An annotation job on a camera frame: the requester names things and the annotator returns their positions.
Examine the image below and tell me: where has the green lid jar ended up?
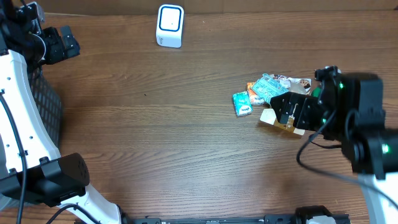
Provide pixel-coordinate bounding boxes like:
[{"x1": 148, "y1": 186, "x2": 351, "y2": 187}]
[{"x1": 311, "y1": 87, "x2": 322, "y2": 98}]

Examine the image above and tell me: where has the brown clear snack bag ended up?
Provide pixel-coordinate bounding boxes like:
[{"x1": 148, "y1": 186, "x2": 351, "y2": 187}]
[{"x1": 260, "y1": 74, "x2": 311, "y2": 136}]

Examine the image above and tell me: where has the teal snack packet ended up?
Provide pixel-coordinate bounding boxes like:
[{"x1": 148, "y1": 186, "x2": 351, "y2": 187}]
[{"x1": 252, "y1": 73, "x2": 289, "y2": 104}]

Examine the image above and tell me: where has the orange snack packet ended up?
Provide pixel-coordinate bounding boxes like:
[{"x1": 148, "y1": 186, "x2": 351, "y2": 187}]
[{"x1": 246, "y1": 82, "x2": 265, "y2": 105}]

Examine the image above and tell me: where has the teal tissue pack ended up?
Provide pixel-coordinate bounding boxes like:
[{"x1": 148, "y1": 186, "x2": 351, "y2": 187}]
[{"x1": 232, "y1": 91, "x2": 252, "y2": 116}]

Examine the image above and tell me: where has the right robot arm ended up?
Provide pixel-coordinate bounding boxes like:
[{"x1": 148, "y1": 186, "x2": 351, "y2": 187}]
[{"x1": 270, "y1": 66, "x2": 397, "y2": 223}]

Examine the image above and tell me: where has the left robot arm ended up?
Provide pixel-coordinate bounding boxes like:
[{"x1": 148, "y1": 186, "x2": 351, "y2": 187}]
[{"x1": 1, "y1": 1, "x2": 129, "y2": 223}]

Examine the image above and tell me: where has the white barcode scanner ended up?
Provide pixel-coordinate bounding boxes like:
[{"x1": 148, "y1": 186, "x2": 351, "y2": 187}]
[{"x1": 155, "y1": 4, "x2": 185, "y2": 49}]

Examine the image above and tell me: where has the grey plastic shopping basket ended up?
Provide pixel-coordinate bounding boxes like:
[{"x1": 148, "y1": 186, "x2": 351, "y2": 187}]
[{"x1": 0, "y1": 65, "x2": 63, "y2": 209}]

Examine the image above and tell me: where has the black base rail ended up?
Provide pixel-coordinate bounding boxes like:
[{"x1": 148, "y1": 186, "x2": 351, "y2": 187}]
[{"x1": 74, "y1": 213, "x2": 352, "y2": 224}]

